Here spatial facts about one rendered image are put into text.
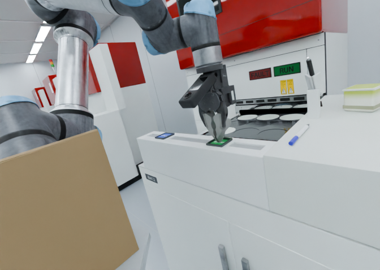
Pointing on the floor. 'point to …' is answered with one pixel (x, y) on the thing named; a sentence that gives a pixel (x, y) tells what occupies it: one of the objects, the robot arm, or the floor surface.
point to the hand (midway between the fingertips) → (216, 139)
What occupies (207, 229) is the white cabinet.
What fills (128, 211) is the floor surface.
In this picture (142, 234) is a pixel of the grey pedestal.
